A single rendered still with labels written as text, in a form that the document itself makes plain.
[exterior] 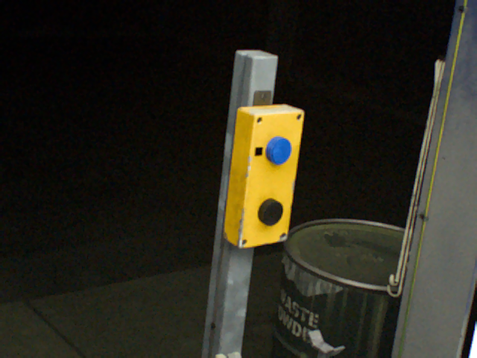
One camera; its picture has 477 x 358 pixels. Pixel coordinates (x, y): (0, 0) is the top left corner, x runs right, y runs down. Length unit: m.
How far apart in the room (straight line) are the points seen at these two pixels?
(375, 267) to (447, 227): 0.87
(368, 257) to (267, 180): 1.29
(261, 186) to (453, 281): 0.56
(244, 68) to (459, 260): 0.66
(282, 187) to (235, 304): 0.27
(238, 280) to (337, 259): 1.10
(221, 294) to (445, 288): 0.52
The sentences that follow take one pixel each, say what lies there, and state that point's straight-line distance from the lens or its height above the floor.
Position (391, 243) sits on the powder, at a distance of 3.07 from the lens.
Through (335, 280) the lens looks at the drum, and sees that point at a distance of 2.67.
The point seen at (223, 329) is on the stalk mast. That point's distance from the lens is 1.81.
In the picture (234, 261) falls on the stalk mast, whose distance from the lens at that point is 1.76.
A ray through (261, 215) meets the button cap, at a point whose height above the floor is 1.36.
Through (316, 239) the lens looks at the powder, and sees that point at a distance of 3.00.
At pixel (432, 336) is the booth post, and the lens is 2.09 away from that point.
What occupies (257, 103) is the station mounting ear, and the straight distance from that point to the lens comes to 1.66.
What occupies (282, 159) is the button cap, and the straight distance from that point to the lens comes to 1.64.
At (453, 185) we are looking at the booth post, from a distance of 1.98.
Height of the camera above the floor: 1.92
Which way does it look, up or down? 17 degrees down
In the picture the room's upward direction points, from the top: 7 degrees clockwise
